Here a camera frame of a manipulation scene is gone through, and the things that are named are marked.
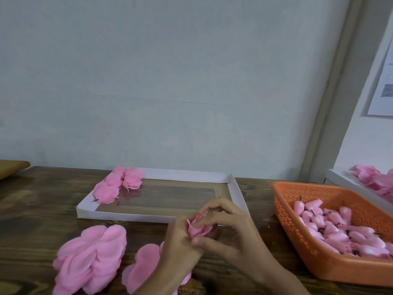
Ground group of finished pink roses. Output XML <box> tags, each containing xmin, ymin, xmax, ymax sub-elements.
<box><xmin>92</xmin><ymin>166</ymin><xmax>145</xmax><ymax>204</ymax></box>

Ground orange plastic basket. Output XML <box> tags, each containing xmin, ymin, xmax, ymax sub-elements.
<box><xmin>271</xmin><ymin>182</ymin><xmax>393</xmax><ymax>287</ymax></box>

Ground white paper notice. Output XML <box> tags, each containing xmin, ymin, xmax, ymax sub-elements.
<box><xmin>367</xmin><ymin>40</ymin><xmax>393</xmax><ymax>117</ymax></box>

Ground person's right hand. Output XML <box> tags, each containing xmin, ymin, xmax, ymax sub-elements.
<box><xmin>192</xmin><ymin>197</ymin><xmax>278</xmax><ymax>285</ymax></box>

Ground pile of pink petals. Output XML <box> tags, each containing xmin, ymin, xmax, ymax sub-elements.
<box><xmin>349</xmin><ymin>165</ymin><xmax>393</xmax><ymax>204</ymax></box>

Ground person's left forearm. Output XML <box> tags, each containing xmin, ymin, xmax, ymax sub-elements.
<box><xmin>134</xmin><ymin>270</ymin><xmax>184</xmax><ymax>295</ymax></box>

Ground pink rose buds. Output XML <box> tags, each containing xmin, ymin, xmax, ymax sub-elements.
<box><xmin>292</xmin><ymin>198</ymin><xmax>393</xmax><ymax>259</ymax></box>

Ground person's right forearm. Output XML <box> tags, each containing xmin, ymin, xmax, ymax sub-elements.
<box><xmin>255</xmin><ymin>267</ymin><xmax>311</xmax><ymax>295</ymax></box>

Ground pink petal flower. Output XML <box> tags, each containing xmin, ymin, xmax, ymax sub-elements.
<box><xmin>123</xmin><ymin>174</ymin><xmax>145</xmax><ymax>191</ymax></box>

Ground person's left hand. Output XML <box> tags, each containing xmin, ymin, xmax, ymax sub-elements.
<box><xmin>155</xmin><ymin>212</ymin><xmax>207</xmax><ymax>281</ymax></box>

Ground pink petal sheet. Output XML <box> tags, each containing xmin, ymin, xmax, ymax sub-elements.
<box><xmin>186</xmin><ymin>215</ymin><xmax>215</xmax><ymax>240</ymax></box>

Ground grey door frame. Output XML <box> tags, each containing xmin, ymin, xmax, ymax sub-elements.
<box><xmin>300</xmin><ymin>0</ymin><xmax>393</xmax><ymax>183</ymax></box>

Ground white shallow tray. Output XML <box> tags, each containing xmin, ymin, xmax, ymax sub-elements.
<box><xmin>76</xmin><ymin>168</ymin><xmax>250</xmax><ymax>224</ymax></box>

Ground stack of pink petals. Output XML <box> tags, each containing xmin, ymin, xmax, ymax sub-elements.
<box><xmin>52</xmin><ymin>224</ymin><xmax>128</xmax><ymax>295</ymax></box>
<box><xmin>121</xmin><ymin>241</ymin><xmax>192</xmax><ymax>295</ymax></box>

